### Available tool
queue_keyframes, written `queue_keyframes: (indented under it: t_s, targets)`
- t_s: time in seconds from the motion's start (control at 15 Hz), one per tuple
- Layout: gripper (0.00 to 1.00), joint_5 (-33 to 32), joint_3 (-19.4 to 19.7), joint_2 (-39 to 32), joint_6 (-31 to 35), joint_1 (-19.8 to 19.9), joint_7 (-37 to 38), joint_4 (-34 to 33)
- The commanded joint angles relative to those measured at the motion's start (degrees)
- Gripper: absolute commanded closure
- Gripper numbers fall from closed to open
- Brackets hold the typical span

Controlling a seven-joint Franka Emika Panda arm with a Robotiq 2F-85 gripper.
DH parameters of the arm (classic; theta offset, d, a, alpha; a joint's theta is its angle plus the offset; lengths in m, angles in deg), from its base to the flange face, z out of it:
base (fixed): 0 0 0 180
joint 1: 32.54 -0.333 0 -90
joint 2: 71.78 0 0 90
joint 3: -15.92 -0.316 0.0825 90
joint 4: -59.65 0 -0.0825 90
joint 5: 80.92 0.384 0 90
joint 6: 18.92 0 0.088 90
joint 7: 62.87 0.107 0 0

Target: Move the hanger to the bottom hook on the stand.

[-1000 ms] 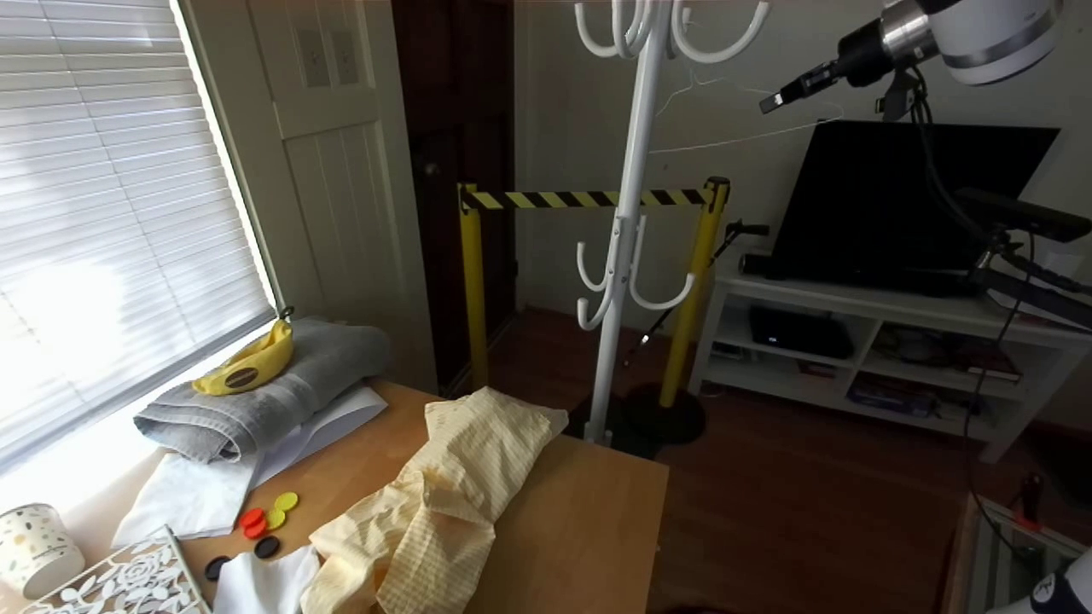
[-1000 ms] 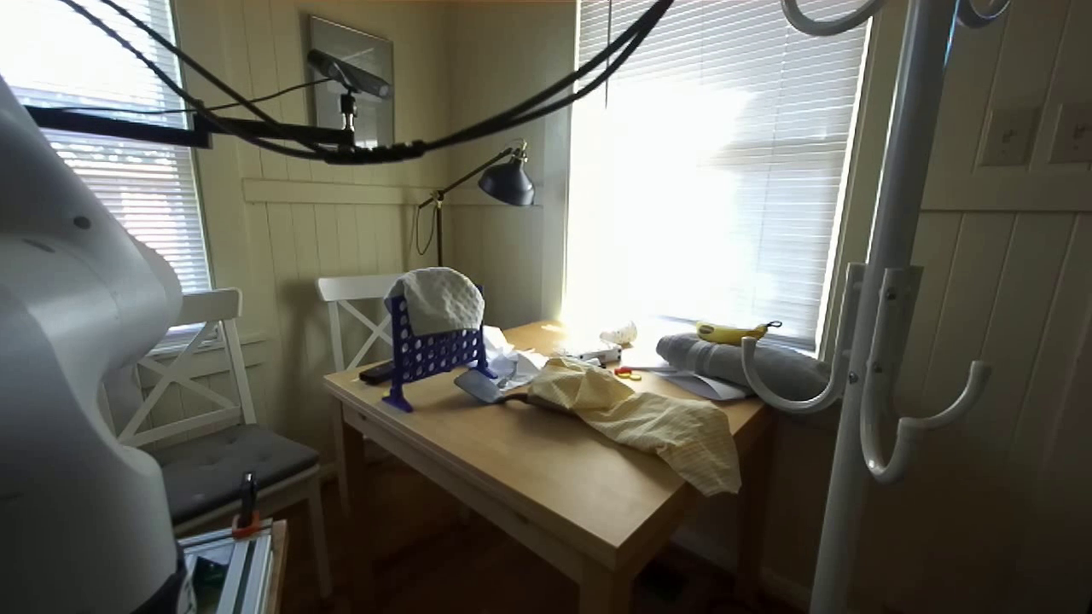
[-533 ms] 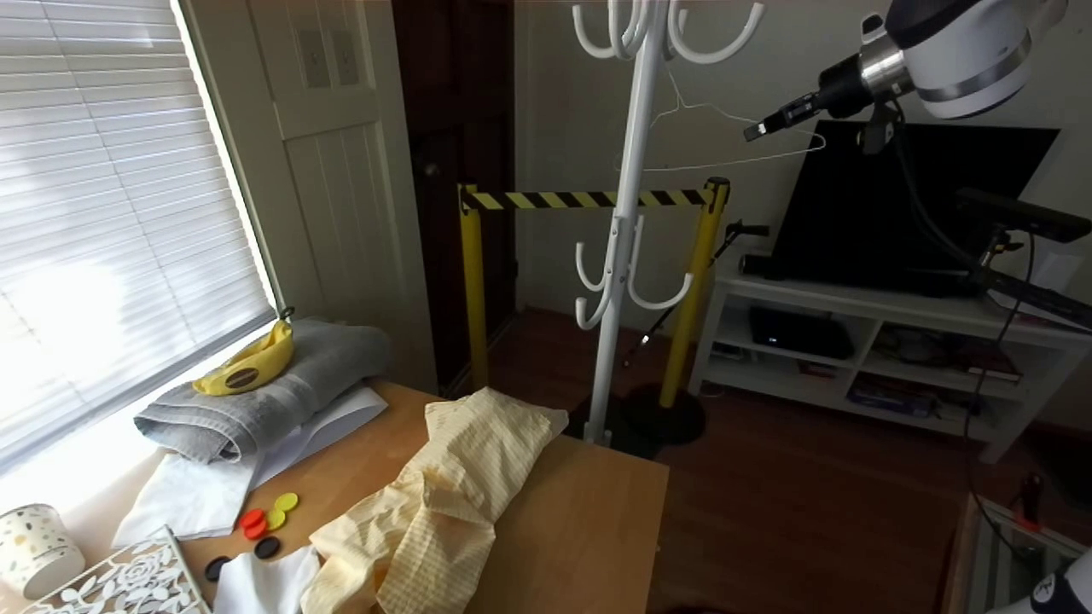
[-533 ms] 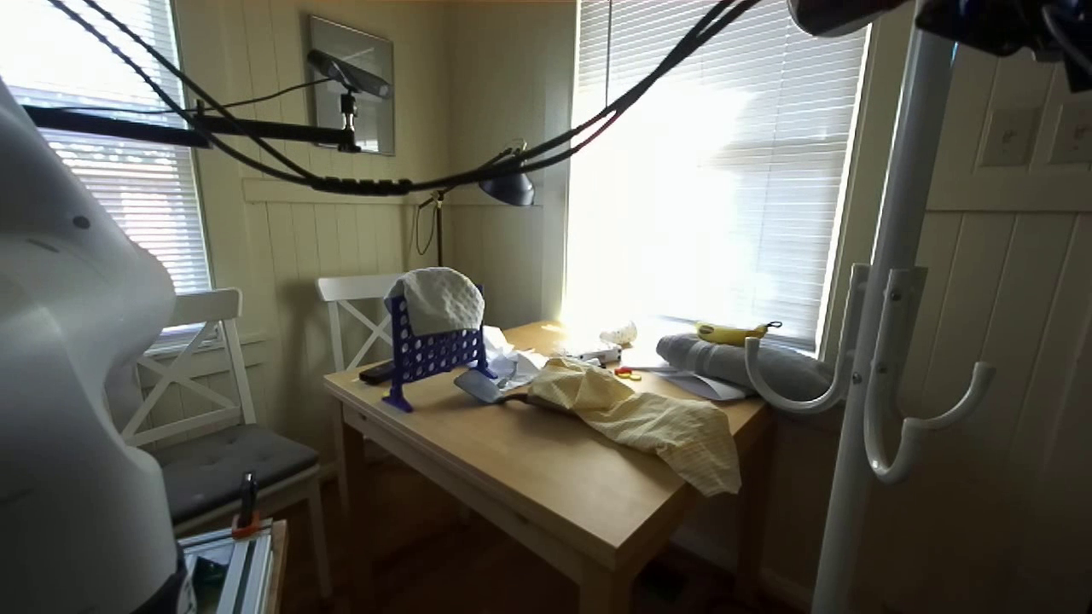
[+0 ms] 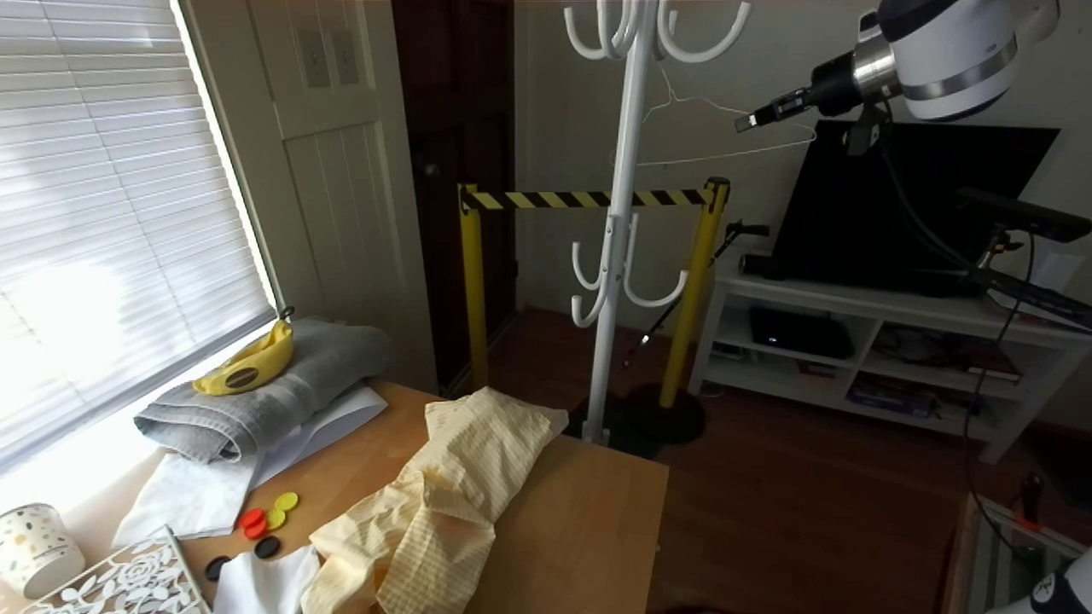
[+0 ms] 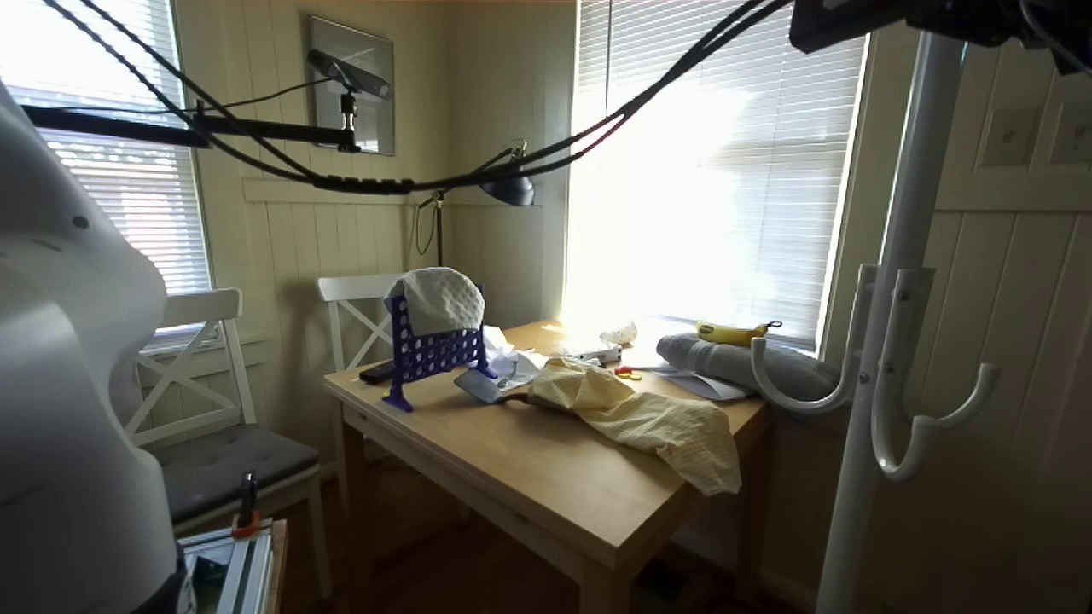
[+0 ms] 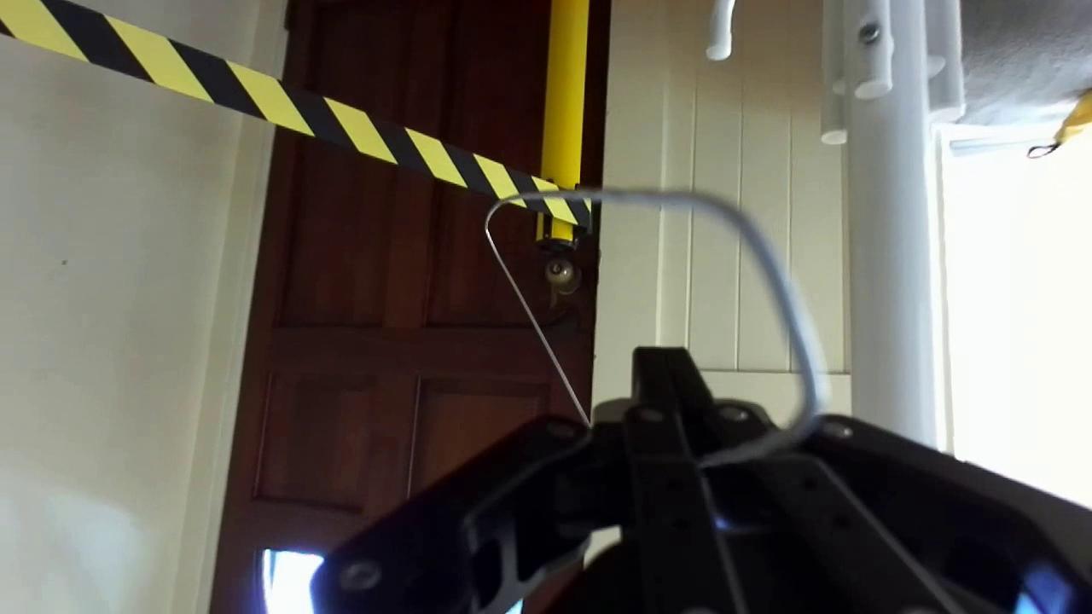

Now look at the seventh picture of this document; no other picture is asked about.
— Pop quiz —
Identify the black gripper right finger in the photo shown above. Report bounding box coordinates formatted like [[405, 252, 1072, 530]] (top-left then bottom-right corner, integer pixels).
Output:
[[678, 349, 1092, 614]]

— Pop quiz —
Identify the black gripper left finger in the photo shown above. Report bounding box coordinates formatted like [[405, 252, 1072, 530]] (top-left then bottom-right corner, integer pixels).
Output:
[[312, 343, 696, 614]]

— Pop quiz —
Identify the white wire hanger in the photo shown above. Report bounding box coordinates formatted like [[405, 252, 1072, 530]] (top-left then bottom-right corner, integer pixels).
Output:
[[480, 183, 835, 472]]

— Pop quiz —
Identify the white coat stand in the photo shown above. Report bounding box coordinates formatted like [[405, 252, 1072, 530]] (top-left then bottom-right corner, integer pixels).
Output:
[[704, 0, 973, 453]]

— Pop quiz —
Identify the dark wood door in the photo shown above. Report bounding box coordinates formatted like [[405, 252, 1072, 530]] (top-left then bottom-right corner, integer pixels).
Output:
[[207, 0, 613, 614]]

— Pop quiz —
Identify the white panelled closet door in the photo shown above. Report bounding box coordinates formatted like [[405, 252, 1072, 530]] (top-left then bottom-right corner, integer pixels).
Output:
[[587, 0, 858, 417]]

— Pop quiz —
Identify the yellow banana toy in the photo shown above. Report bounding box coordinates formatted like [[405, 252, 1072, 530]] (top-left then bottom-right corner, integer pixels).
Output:
[[1024, 88, 1092, 165]]

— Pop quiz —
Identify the yellow black striped tape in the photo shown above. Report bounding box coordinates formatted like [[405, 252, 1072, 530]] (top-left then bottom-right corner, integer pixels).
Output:
[[0, 0, 597, 231]]

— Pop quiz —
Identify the yellow barrier post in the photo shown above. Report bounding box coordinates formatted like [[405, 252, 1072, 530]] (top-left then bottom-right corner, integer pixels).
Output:
[[531, 0, 597, 245]]

